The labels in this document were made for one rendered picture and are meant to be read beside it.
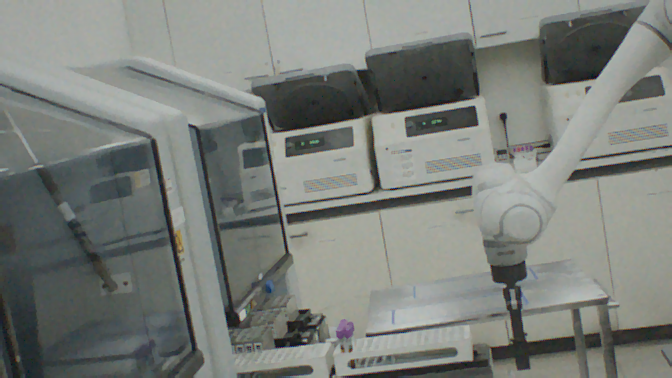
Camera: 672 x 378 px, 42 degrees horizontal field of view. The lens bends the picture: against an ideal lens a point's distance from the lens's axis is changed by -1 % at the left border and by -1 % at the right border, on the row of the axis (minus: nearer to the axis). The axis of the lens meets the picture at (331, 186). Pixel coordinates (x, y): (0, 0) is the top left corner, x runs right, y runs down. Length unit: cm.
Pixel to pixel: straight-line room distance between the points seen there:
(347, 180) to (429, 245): 50
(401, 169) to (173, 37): 140
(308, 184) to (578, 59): 149
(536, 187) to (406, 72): 283
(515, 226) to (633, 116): 262
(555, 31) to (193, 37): 182
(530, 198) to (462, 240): 256
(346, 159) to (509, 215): 261
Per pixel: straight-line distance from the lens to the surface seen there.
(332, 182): 424
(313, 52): 451
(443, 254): 424
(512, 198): 166
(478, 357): 192
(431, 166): 419
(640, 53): 190
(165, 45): 471
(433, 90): 462
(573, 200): 423
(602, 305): 225
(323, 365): 194
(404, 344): 192
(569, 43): 449
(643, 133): 425
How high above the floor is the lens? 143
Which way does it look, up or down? 6 degrees down
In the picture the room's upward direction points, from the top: 10 degrees counter-clockwise
